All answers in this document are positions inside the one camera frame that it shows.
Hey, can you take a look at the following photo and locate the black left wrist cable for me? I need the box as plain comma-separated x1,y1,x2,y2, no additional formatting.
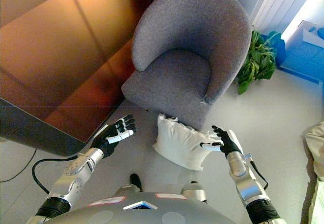
31,154,87,194

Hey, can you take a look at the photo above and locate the white frayed pillow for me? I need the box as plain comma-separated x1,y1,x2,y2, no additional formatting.
152,113,223,171

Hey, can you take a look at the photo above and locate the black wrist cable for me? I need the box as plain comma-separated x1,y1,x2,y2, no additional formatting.
31,154,87,194
249,158,269,191

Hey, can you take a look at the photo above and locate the beige crumpled cloth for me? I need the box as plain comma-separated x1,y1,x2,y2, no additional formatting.
302,121,324,224

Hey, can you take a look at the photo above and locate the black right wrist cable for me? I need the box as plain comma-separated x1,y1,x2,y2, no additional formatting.
249,158,269,191

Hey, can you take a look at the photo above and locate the thin floor cable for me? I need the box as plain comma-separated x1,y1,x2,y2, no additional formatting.
0,147,37,183

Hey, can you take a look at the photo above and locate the white pleated curtain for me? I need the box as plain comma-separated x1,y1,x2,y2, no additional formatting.
250,0,314,34

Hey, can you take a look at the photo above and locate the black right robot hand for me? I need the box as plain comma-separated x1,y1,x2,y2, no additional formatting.
199,125,244,156

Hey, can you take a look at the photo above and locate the white cardboard box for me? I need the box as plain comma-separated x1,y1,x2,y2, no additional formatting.
298,20,324,44

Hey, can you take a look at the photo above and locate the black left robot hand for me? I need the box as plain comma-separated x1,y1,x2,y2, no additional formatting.
90,114,138,158

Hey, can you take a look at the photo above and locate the blue box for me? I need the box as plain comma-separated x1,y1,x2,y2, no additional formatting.
278,41,324,83

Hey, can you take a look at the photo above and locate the grey fabric tub armchair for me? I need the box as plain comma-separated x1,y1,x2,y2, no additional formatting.
120,0,253,131

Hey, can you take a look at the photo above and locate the green leafy plant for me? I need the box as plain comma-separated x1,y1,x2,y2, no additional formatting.
237,30,278,95

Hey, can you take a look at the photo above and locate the grey robot torso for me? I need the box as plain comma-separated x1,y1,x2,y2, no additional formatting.
47,191,238,224

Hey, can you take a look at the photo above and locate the silver right robot leg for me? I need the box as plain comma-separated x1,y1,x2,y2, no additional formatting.
181,180,209,204

